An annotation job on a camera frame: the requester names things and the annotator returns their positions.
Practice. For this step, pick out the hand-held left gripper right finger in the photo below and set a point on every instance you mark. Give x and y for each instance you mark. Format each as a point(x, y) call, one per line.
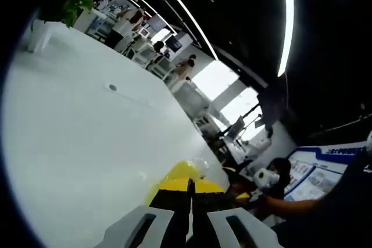
point(226, 224)

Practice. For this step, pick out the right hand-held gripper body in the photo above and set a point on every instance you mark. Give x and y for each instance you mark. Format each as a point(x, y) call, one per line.
point(268, 176)

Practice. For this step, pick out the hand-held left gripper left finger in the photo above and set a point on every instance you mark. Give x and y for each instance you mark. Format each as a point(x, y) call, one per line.
point(139, 224)

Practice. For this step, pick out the square yellow silicone block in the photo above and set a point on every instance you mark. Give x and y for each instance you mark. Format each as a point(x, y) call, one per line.
point(154, 192)

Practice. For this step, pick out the round yellow silicone block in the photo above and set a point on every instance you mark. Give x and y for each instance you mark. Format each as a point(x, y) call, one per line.
point(183, 169)

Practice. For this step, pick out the black desk monitor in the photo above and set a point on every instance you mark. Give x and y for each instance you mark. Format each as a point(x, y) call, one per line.
point(236, 127)

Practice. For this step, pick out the grey high-back chair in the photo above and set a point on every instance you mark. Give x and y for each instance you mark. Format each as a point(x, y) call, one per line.
point(191, 100)

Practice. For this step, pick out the white office chair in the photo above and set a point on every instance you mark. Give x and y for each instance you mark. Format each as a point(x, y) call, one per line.
point(158, 68)
point(142, 55)

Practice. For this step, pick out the dark hanging screen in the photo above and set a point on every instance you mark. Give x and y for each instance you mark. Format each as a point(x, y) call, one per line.
point(157, 23)
point(174, 43)

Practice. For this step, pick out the straight ceiling light strip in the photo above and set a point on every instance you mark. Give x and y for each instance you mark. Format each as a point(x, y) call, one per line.
point(286, 21)

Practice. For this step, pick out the small desk monitor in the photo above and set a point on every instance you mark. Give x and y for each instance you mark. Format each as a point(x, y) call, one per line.
point(143, 31)

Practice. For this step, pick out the long curved ceiling light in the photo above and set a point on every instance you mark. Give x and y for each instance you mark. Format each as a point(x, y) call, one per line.
point(183, 8)

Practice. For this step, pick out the green potted plant white pot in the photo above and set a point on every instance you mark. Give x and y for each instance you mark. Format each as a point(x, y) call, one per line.
point(40, 37)

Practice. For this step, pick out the blue white wall poster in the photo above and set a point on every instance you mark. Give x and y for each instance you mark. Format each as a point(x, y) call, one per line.
point(308, 178)

